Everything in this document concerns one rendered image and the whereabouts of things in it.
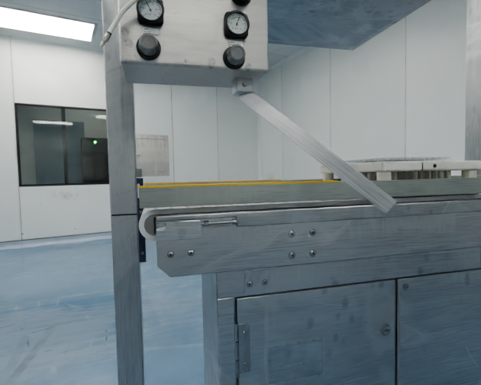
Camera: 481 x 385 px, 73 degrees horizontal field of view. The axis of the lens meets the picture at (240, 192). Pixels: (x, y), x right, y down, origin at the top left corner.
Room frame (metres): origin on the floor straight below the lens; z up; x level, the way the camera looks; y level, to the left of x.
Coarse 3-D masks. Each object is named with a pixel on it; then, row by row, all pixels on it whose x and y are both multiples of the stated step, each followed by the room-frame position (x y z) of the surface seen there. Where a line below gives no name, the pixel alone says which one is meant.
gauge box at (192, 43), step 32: (128, 0) 0.46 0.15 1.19; (192, 0) 0.49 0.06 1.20; (224, 0) 0.50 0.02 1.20; (256, 0) 0.51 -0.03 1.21; (128, 32) 0.46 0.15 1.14; (160, 32) 0.47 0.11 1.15; (192, 32) 0.49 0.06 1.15; (256, 32) 0.51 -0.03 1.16; (128, 64) 0.47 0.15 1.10; (160, 64) 0.48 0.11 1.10; (192, 64) 0.49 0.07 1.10; (224, 64) 0.50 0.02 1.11; (256, 64) 0.51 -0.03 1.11
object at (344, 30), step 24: (288, 0) 0.70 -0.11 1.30; (312, 0) 0.70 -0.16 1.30; (336, 0) 0.70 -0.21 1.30; (360, 0) 0.70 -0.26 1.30; (384, 0) 0.70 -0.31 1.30; (408, 0) 0.71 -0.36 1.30; (288, 24) 0.81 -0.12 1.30; (312, 24) 0.81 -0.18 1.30; (336, 24) 0.81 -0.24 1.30; (360, 24) 0.81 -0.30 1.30; (384, 24) 0.82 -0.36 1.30; (336, 48) 0.96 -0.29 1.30
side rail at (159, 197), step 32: (160, 192) 0.50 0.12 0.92; (192, 192) 0.52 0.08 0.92; (224, 192) 0.53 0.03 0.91; (256, 192) 0.54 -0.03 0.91; (288, 192) 0.56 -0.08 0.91; (320, 192) 0.57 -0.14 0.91; (352, 192) 0.59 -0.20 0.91; (416, 192) 0.62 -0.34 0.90; (448, 192) 0.64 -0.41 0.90; (480, 192) 0.66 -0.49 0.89
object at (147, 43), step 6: (144, 30) 0.47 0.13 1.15; (150, 30) 0.47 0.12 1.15; (156, 30) 0.47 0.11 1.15; (144, 36) 0.45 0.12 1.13; (150, 36) 0.45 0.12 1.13; (138, 42) 0.46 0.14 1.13; (144, 42) 0.45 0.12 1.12; (150, 42) 0.45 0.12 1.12; (156, 42) 0.45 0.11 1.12; (138, 48) 0.46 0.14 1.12; (144, 48) 0.45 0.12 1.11; (150, 48) 0.45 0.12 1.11; (156, 48) 0.46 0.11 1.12; (144, 54) 0.46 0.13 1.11; (150, 54) 0.46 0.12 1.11; (156, 54) 0.47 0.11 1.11
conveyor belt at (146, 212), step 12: (240, 204) 0.57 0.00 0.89; (252, 204) 0.57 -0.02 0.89; (264, 204) 0.56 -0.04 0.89; (276, 204) 0.57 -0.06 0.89; (288, 204) 0.58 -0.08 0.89; (300, 204) 0.58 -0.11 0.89; (312, 204) 0.59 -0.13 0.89; (324, 204) 0.59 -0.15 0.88; (336, 204) 0.60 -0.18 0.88; (348, 204) 0.61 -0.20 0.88; (144, 216) 0.51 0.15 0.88; (144, 228) 0.51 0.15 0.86; (156, 240) 0.52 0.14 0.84
